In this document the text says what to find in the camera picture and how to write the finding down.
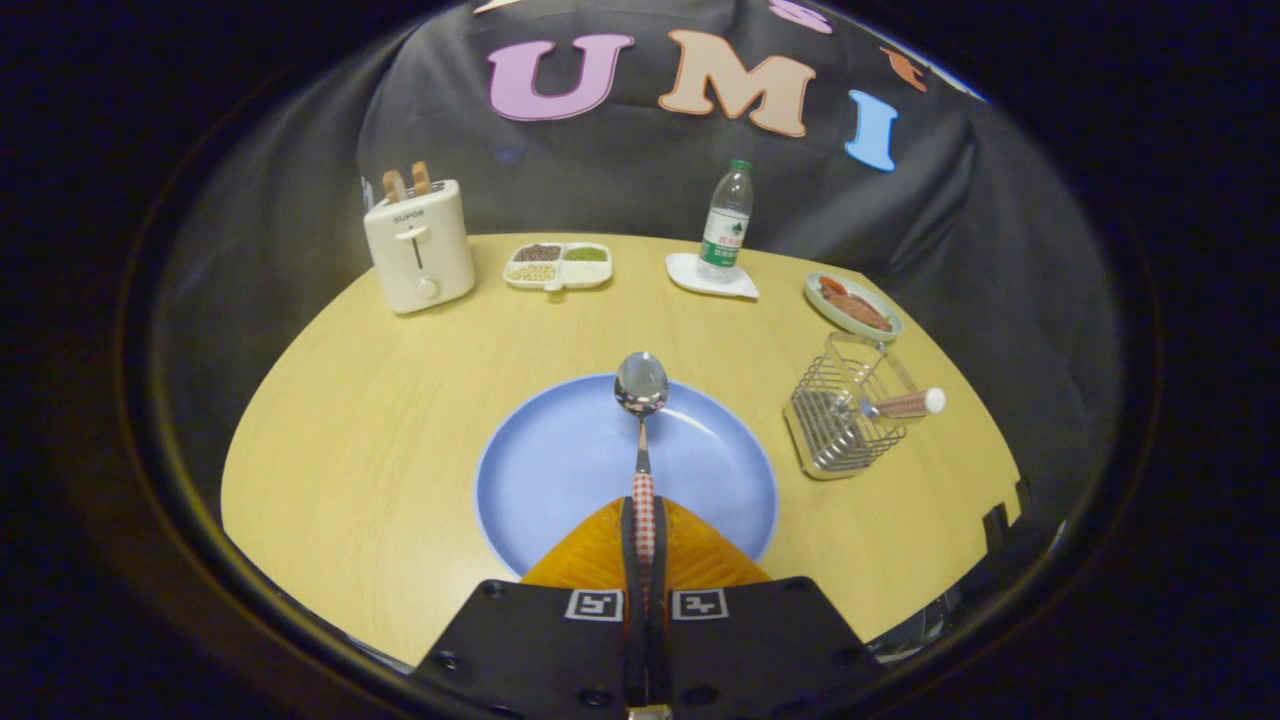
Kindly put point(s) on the white divided dish of beans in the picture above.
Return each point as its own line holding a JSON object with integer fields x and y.
{"x": 558, "y": 266}

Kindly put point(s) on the clear water bottle green cap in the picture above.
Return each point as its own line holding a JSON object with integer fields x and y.
{"x": 725, "y": 225}

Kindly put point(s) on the blue plate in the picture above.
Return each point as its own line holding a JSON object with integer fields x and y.
{"x": 560, "y": 460}

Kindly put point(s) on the black table bracket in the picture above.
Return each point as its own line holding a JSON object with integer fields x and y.
{"x": 1023, "y": 496}
{"x": 996, "y": 525}

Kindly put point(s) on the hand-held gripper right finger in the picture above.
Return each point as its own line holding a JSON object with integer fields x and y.
{"x": 760, "y": 640}

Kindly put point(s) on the toasted bread slice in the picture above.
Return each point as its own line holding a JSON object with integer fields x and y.
{"x": 394, "y": 185}
{"x": 421, "y": 178}

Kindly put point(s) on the white toaster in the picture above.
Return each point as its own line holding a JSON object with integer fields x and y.
{"x": 420, "y": 250}

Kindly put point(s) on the green plate of meat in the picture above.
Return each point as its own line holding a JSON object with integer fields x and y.
{"x": 855, "y": 308}

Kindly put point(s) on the white square coaster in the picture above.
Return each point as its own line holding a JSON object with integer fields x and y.
{"x": 685, "y": 272}

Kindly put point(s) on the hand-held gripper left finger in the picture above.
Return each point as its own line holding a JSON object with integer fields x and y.
{"x": 540, "y": 640}

